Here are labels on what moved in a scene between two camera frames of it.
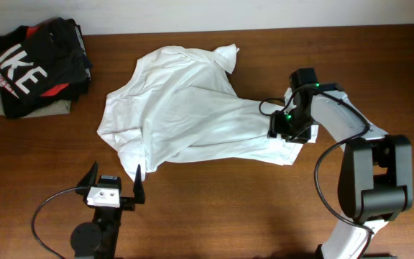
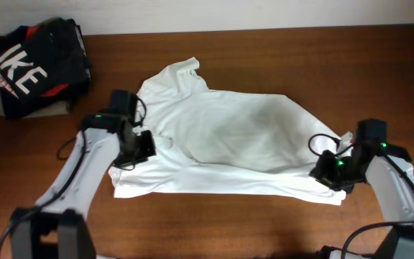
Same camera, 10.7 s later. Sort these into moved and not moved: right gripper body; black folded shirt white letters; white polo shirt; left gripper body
Moved: white polo shirt; left gripper body; right gripper body
Not moved: black folded shirt white letters
